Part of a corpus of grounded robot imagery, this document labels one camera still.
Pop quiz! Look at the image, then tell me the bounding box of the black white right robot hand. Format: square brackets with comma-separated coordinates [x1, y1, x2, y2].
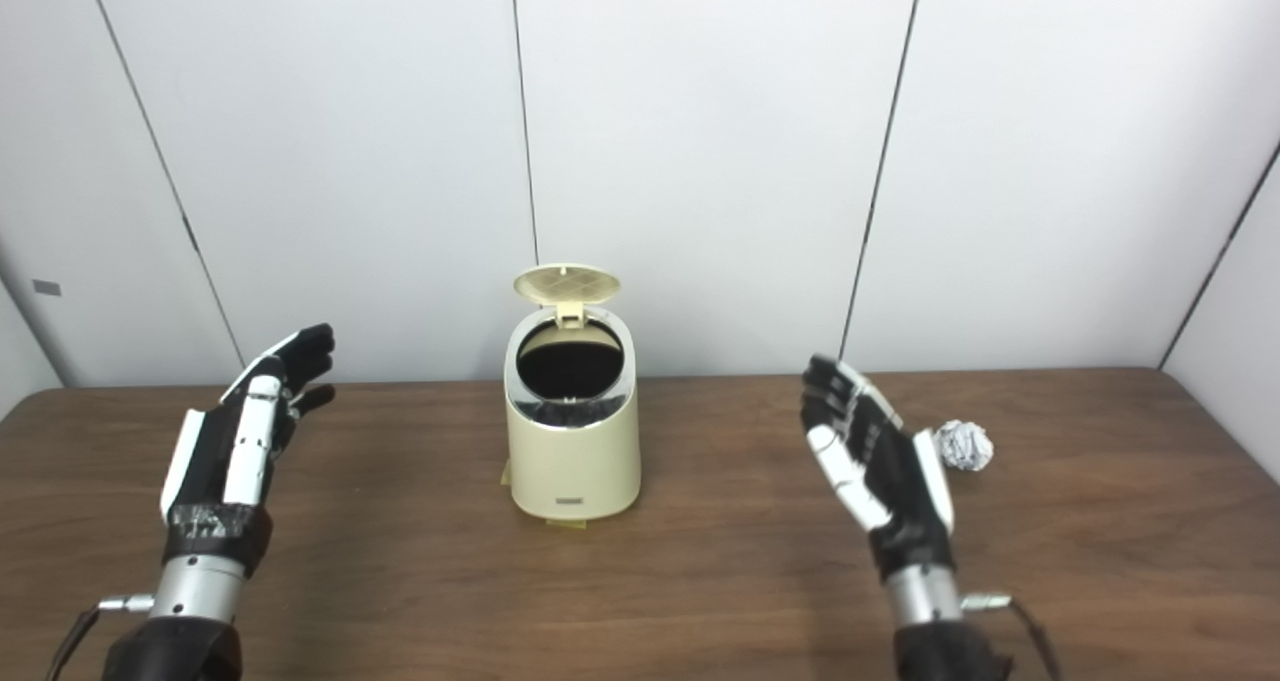
[800, 354, 958, 584]

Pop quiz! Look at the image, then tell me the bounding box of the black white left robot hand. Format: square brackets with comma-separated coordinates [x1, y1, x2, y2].
[160, 323, 337, 574]

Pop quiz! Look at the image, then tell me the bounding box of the white paper ball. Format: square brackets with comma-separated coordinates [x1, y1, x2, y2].
[933, 420, 995, 472]

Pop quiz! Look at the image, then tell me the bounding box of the cream-colored plastic bin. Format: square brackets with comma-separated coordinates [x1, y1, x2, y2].
[503, 306, 642, 522]

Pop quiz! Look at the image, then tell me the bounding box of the round cream bin lid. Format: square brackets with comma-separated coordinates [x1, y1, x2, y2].
[513, 264, 622, 330]

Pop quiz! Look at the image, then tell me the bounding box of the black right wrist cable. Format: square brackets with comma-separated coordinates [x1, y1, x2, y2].
[960, 591, 1063, 681]

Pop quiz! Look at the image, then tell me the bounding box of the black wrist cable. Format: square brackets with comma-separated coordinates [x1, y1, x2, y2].
[960, 591, 1063, 681]
[45, 593, 156, 681]

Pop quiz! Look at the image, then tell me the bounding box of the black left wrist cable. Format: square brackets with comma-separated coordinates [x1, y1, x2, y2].
[45, 593, 156, 681]

